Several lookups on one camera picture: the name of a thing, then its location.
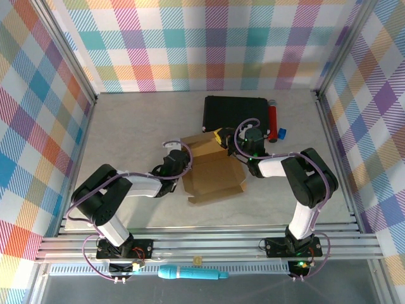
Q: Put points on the brown cardboard paper box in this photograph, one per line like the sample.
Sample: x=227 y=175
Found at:
x=212 y=174

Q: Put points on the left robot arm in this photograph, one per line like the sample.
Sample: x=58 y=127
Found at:
x=104 y=202

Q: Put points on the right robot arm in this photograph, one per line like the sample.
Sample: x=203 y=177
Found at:
x=310 y=180

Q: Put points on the red cylindrical bottle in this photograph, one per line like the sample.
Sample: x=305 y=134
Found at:
x=273 y=123

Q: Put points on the black flat case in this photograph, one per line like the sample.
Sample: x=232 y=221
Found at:
x=234 y=111

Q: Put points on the blue bottle cap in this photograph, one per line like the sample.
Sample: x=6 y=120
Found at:
x=282 y=133

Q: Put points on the small tan square tag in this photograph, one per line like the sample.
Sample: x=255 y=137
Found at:
x=197 y=260

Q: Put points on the teal marker pen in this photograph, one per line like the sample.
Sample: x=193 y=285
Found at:
x=190 y=272

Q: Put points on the aluminium frame front rails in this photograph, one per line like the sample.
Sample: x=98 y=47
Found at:
x=205 y=244

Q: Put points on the aluminium frame side rail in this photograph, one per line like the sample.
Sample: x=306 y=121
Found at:
x=338 y=164

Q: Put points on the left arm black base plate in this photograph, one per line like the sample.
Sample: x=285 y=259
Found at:
x=142 y=248

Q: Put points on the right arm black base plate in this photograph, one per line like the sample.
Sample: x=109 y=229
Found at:
x=275 y=247

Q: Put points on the aluminium frame corner post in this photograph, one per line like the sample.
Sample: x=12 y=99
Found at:
x=345 y=47
x=66 y=50

